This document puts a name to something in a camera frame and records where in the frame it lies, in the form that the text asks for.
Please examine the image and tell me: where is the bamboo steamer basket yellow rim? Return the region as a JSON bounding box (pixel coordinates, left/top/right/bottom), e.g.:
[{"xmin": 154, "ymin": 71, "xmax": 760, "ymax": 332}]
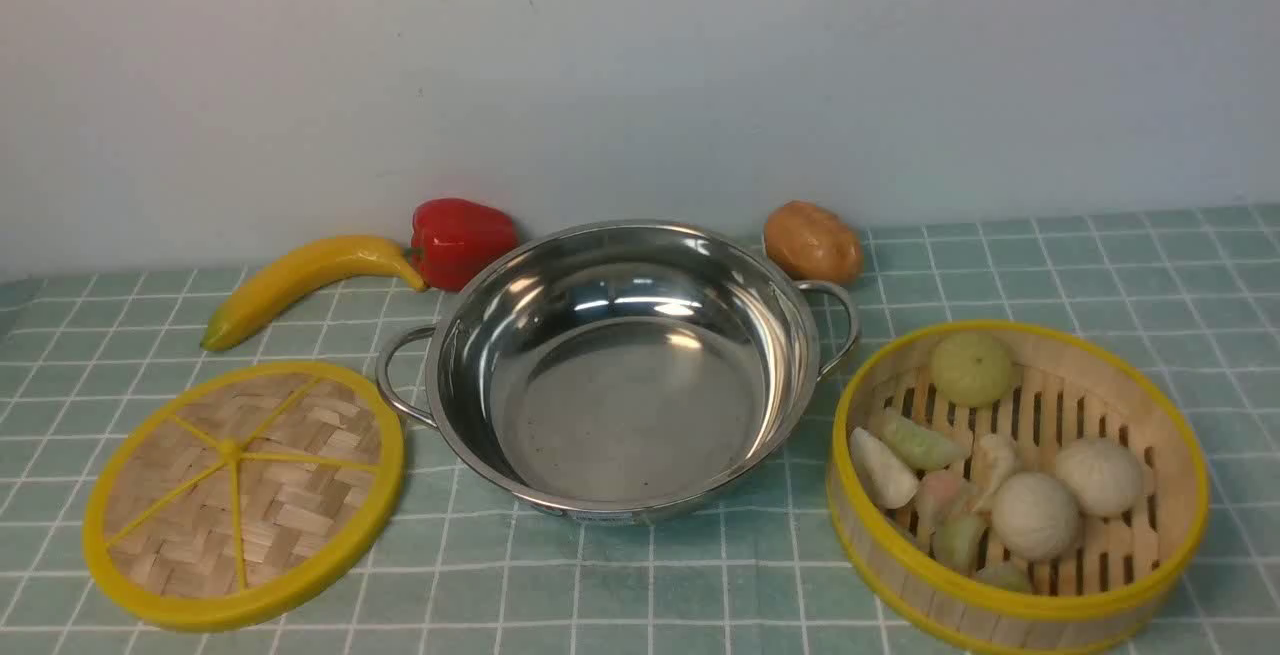
[{"xmin": 826, "ymin": 321, "xmax": 1210, "ymax": 654}]

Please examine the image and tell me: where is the woven bamboo steamer lid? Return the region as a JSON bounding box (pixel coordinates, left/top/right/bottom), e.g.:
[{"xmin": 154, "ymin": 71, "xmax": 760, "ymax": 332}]
[{"xmin": 82, "ymin": 362, "xmax": 406, "ymax": 632}]

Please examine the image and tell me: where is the stainless steel pot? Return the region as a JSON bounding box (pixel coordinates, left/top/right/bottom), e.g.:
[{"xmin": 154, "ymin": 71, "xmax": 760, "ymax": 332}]
[{"xmin": 374, "ymin": 219, "xmax": 861, "ymax": 526}]

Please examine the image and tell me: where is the brown potato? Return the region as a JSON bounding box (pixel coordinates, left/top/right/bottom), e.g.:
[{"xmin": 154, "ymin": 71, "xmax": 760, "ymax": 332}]
[{"xmin": 763, "ymin": 200, "xmax": 865, "ymax": 283}]

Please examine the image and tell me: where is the red bell pepper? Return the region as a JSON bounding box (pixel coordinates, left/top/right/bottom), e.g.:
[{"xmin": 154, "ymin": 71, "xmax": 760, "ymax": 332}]
[{"xmin": 410, "ymin": 198, "xmax": 518, "ymax": 292}]

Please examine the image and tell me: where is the yellow banana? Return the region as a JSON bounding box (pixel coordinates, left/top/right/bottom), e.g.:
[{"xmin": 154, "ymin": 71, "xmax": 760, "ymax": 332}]
[{"xmin": 200, "ymin": 235, "xmax": 428, "ymax": 351}]

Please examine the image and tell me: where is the white dumpling left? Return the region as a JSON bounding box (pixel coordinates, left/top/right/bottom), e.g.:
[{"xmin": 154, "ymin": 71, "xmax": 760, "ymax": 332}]
[{"xmin": 849, "ymin": 427, "xmax": 920, "ymax": 510}]

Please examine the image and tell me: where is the white dumpling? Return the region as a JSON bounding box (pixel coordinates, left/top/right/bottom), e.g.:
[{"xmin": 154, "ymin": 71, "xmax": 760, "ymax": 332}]
[
  {"xmin": 966, "ymin": 432, "xmax": 1021, "ymax": 514},
  {"xmin": 849, "ymin": 427, "xmax": 920, "ymax": 510}
]

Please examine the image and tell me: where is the green round bun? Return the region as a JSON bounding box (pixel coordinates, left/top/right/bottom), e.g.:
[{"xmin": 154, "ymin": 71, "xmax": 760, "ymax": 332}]
[{"xmin": 929, "ymin": 331, "xmax": 1018, "ymax": 408}]

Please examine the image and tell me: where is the pink dumpling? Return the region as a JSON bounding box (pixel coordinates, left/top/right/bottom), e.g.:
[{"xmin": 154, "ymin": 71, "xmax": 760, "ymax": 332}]
[{"xmin": 914, "ymin": 471, "xmax": 973, "ymax": 535}]

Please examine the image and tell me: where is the white dumpling centre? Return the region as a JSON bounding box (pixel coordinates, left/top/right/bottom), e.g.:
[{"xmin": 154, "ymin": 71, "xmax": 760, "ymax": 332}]
[{"xmin": 966, "ymin": 432, "xmax": 1021, "ymax": 514}]

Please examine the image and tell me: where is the green dumpling lower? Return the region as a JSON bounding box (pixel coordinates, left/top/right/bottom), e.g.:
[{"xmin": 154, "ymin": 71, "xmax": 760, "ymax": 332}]
[{"xmin": 931, "ymin": 513, "xmax": 988, "ymax": 576}]

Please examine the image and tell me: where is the white round bun lower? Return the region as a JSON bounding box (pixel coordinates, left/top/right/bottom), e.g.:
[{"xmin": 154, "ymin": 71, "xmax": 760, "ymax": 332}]
[{"xmin": 991, "ymin": 472, "xmax": 1082, "ymax": 562}]

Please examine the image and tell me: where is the white round bun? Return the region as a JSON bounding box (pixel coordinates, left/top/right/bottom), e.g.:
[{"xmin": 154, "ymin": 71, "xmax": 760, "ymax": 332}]
[
  {"xmin": 991, "ymin": 472, "xmax": 1082, "ymax": 562},
  {"xmin": 1053, "ymin": 438, "xmax": 1146, "ymax": 518}
]

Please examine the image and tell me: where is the green dumpling at rim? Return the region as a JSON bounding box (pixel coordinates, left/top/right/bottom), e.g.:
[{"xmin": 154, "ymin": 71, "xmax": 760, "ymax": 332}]
[{"xmin": 974, "ymin": 562, "xmax": 1036, "ymax": 595}]

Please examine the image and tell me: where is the white round bun upper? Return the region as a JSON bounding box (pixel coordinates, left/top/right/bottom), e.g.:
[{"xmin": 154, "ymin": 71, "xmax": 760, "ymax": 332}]
[{"xmin": 1053, "ymin": 438, "xmax": 1146, "ymax": 518}]

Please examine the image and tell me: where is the green checked tablecloth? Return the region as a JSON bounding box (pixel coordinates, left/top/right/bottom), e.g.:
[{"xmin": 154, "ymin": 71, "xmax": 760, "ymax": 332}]
[{"xmin": 1, "ymin": 203, "xmax": 1279, "ymax": 654}]

